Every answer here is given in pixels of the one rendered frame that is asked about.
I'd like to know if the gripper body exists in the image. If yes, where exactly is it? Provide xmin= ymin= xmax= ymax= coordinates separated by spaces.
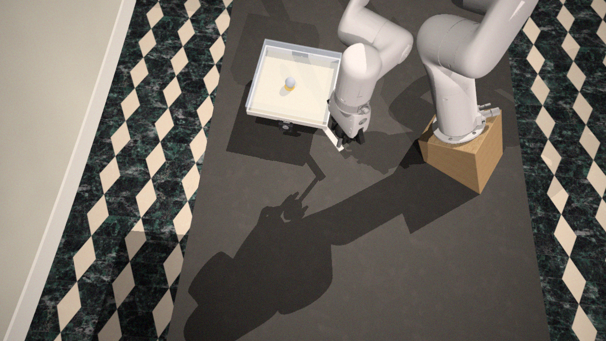
xmin=328 ymin=89 xmax=371 ymax=138

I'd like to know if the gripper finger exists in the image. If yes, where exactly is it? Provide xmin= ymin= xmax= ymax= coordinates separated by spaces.
xmin=342 ymin=128 xmax=365 ymax=145
xmin=331 ymin=116 xmax=338 ymax=131

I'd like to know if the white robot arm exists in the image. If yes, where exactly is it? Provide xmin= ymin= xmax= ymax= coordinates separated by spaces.
xmin=334 ymin=0 xmax=539 ymax=144

